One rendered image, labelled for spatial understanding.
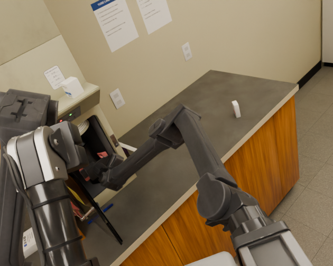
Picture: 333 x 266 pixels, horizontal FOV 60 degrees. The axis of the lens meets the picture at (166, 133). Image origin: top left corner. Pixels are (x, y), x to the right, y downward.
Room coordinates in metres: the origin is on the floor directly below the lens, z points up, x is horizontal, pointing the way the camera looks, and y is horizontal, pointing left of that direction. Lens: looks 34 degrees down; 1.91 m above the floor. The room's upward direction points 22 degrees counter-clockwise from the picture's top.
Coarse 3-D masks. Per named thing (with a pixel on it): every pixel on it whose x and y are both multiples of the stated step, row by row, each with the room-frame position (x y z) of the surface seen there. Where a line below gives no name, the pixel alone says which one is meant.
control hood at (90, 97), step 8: (88, 88) 1.06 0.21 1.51; (96, 88) 1.04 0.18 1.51; (64, 96) 1.08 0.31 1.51; (80, 96) 1.02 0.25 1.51; (88, 96) 1.02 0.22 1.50; (96, 96) 1.06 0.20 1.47; (64, 104) 1.00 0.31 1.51; (72, 104) 0.98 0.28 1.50; (80, 104) 1.01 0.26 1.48; (88, 104) 1.06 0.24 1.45; (96, 104) 1.11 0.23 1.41; (64, 112) 0.97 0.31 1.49; (72, 120) 1.05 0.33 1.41
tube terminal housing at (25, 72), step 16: (48, 48) 1.11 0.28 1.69; (64, 48) 1.13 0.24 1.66; (16, 64) 1.05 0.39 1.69; (32, 64) 1.07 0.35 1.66; (48, 64) 1.09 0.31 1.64; (64, 64) 1.12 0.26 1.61; (0, 80) 1.01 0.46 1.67; (16, 80) 1.03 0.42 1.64; (32, 80) 1.06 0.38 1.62; (80, 80) 1.13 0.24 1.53; (96, 112) 1.13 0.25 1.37; (112, 144) 1.15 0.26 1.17; (112, 192) 1.07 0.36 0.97
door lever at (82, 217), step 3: (90, 207) 0.76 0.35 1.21; (75, 210) 0.78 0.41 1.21; (90, 210) 0.75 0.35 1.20; (93, 210) 0.75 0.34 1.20; (75, 213) 0.77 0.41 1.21; (78, 213) 0.76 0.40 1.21; (81, 213) 0.75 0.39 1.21; (87, 213) 0.74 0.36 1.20; (78, 216) 0.75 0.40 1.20; (81, 216) 0.74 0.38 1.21; (84, 216) 0.73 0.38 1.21; (81, 219) 0.73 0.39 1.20; (84, 219) 0.73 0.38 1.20
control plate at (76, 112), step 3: (78, 108) 1.02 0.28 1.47; (72, 111) 1.00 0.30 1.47; (75, 111) 1.02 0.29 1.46; (78, 111) 1.03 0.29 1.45; (69, 114) 1.00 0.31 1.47; (72, 114) 1.01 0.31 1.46; (75, 114) 1.03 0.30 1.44; (78, 114) 1.05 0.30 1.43; (63, 117) 0.98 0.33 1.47; (66, 117) 1.00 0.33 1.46; (69, 117) 1.01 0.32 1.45; (72, 117) 1.03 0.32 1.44; (75, 117) 1.05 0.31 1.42; (57, 120) 0.97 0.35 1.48; (63, 120) 1.00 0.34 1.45; (66, 120) 1.01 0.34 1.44
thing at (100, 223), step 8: (72, 176) 0.73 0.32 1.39; (72, 184) 0.78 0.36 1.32; (80, 192) 0.75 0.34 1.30; (88, 200) 0.73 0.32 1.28; (80, 208) 0.95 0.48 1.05; (88, 208) 0.81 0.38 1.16; (96, 208) 0.72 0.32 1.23; (88, 216) 0.92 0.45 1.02; (96, 216) 0.78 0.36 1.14; (96, 224) 0.88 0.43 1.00; (104, 224) 0.75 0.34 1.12; (112, 232) 0.72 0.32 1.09; (120, 240) 0.73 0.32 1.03
